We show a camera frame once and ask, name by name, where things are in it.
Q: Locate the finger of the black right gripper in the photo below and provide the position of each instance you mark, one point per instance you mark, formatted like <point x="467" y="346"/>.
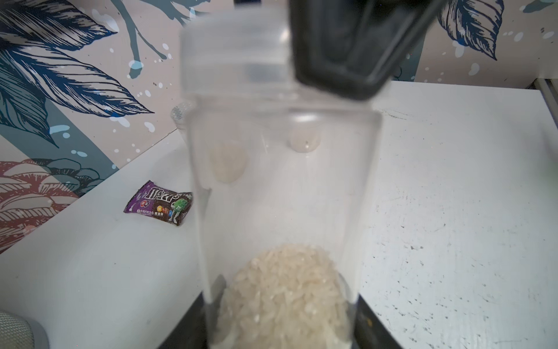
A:
<point x="352" y="48"/>

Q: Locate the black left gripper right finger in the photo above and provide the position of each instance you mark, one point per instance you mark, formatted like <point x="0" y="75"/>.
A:
<point x="370" y="333"/>

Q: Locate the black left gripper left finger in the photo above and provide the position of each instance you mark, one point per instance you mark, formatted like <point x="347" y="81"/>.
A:
<point x="190" y="332"/>

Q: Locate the purple candy packet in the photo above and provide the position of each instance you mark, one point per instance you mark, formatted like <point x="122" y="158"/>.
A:
<point x="159" y="203"/>

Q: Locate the bin with yellow bag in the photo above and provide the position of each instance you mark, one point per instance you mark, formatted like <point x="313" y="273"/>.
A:
<point x="17" y="332"/>

